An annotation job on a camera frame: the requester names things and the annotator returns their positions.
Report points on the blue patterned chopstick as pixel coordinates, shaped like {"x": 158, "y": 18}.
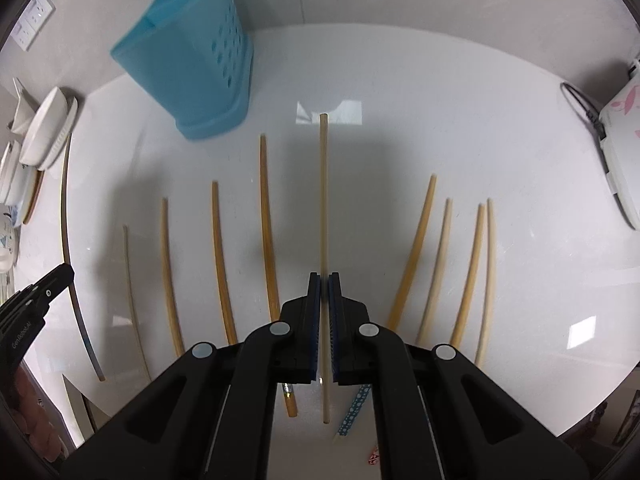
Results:
{"x": 352, "y": 413}

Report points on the pale chopstick right group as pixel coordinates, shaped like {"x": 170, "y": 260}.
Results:
{"x": 437, "y": 276}

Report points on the white wall socket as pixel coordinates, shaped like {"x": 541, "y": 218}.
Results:
{"x": 23, "y": 34}
{"x": 37, "y": 13}

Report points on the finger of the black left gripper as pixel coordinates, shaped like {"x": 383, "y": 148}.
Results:
{"x": 52, "y": 284}

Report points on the dark amber chopstick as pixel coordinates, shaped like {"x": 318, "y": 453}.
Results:
{"x": 272, "y": 288}

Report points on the wooden board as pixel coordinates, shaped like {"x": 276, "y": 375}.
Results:
{"x": 32, "y": 197}

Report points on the white appliance with bunny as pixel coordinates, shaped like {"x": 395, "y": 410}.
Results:
{"x": 621, "y": 145}

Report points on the person's hand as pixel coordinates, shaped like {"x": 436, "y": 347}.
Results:
{"x": 34, "y": 421}

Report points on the amber chopstick far right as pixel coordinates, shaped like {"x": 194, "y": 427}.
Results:
{"x": 470, "y": 281}

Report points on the white bowl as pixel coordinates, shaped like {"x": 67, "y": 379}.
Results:
{"x": 44, "y": 128}

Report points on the dark edge chopstick far left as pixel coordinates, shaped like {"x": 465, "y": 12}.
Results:
{"x": 65, "y": 245}

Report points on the pale wooden chopstick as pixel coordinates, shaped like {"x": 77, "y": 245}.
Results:
{"x": 324, "y": 268}

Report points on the blue plastic utensil holder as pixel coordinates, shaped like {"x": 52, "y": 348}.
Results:
{"x": 195, "y": 60}

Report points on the pale chopstick far right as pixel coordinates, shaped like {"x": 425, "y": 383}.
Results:
{"x": 490, "y": 286}

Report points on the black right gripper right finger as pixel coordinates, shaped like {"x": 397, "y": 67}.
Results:
{"x": 437, "y": 415}

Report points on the pale thin chopstick left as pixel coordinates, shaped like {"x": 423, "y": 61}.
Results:
{"x": 131, "y": 305}

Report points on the amber chopstick right group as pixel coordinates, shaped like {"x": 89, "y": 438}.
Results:
{"x": 404, "y": 287}

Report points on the white ribbed plate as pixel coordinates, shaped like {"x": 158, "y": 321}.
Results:
{"x": 60, "y": 141}

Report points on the stacked white bowls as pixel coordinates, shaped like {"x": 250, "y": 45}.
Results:
{"x": 14, "y": 175}

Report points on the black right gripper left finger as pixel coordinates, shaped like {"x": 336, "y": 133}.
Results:
{"x": 209, "y": 415}

